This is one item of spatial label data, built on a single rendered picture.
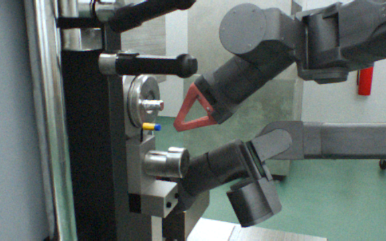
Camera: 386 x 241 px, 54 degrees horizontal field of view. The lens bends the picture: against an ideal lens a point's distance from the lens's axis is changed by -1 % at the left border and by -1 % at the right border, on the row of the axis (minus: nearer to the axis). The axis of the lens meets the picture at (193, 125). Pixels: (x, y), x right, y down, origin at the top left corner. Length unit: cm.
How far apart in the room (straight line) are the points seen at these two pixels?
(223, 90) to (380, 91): 462
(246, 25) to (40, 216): 29
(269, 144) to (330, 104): 453
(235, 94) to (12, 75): 34
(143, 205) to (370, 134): 34
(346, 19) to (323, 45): 4
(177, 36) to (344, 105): 236
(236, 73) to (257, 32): 9
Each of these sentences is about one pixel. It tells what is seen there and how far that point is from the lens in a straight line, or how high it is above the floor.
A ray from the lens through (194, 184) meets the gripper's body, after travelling 59.
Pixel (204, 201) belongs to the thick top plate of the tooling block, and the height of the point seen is 99.
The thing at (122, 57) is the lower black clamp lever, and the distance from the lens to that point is 22.
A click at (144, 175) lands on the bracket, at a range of 52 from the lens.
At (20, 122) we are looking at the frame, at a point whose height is 131.
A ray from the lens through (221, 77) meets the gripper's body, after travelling 51.
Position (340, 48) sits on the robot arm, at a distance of 45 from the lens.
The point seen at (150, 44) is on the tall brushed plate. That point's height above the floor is 129.
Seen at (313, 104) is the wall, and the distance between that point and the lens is 508.
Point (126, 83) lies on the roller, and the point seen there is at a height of 128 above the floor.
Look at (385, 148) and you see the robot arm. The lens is 63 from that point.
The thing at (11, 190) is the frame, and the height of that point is 127.
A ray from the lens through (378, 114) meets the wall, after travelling 514.
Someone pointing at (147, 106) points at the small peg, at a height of 125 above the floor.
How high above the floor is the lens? 136
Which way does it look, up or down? 15 degrees down
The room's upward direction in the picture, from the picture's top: straight up
